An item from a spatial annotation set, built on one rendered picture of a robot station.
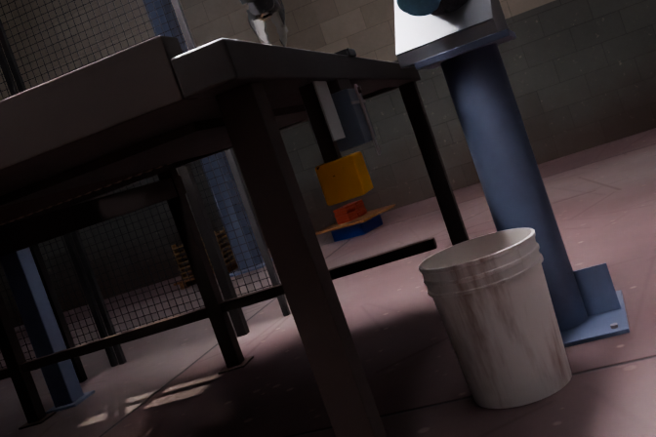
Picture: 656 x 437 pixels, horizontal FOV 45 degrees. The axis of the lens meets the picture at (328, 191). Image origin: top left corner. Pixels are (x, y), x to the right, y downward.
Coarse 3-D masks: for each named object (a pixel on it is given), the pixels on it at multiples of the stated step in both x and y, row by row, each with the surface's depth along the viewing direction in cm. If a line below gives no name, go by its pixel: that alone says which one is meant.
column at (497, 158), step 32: (512, 32) 230; (416, 64) 223; (448, 64) 227; (480, 64) 223; (480, 96) 224; (512, 96) 228; (480, 128) 226; (512, 128) 225; (480, 160) 229; (512, 160) 225; (512, 192) 225; (544, 192) 229; (512, 224) 227; (544, 224) 226; (544, 256) 226; (576, 288) 230; (608, 288) 230; (576, 320) 228; (608, 320) 223
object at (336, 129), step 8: (320, 88) 155; (328, 88) 161; (320, 96) 153; (328, 96) 159; (320, 104) 152; (328, 104) 156; (328, 112) 154; (336, 112) 161; (328, 120) 152; (336, 120) 158; (328, 128) 152; (336, 128) 156; (336, 136) 154; (344, 136) 161
